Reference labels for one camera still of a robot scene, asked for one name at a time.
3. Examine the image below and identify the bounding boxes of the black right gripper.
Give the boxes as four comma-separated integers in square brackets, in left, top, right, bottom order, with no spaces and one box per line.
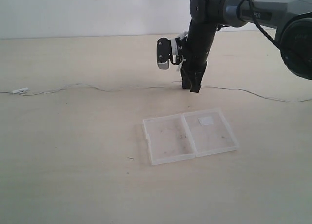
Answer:
[181,20,217,92]

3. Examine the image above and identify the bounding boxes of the white wired earphones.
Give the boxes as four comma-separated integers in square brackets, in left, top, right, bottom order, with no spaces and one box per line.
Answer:
[0,81,312,103]

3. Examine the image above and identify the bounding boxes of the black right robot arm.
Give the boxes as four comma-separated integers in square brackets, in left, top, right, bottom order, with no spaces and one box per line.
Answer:
[180,0,312,93]

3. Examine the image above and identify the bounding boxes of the clear plastic storage case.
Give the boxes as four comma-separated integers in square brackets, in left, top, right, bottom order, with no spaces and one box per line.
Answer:
[143,108,239,165]

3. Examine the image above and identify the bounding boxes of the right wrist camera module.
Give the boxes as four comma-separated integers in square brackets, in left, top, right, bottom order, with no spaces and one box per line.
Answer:
[156,37,180,70]

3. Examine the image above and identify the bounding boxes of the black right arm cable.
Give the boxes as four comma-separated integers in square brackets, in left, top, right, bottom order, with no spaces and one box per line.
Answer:
[235,0,281,49]

